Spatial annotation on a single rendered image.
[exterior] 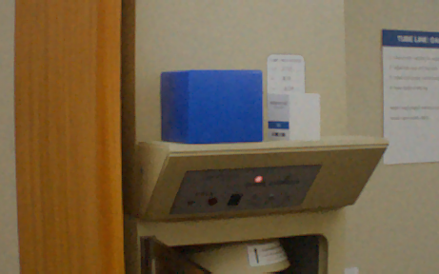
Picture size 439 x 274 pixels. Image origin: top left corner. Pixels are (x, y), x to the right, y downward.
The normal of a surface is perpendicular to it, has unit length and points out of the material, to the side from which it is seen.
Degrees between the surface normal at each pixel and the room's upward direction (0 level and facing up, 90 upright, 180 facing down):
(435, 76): 90
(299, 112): 90
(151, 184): 90
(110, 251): 90
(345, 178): 135
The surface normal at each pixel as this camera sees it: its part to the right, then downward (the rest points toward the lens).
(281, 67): 0.41, 0.04
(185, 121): -0.91, 0.03
